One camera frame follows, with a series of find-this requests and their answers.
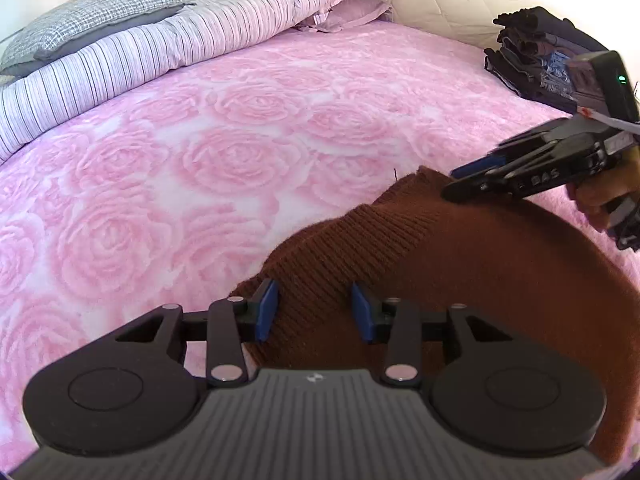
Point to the striped white duvet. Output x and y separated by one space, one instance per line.
113 65

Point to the folded pink pillowcases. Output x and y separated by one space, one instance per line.
344 14

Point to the person's right hand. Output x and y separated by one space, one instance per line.
593 194

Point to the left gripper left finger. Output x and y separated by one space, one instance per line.
232 322

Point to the brown knitted vest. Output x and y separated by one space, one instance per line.
519 264

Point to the grey checked pillow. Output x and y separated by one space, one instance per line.
76 24

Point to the stack of folded dark clothes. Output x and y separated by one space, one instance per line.
534 47

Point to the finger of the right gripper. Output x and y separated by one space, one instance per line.
461 191
529 155

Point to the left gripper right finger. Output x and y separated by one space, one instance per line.
396 324

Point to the pink rose bed blanket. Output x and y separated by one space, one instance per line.
178 190

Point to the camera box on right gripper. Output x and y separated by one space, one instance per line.
601 85

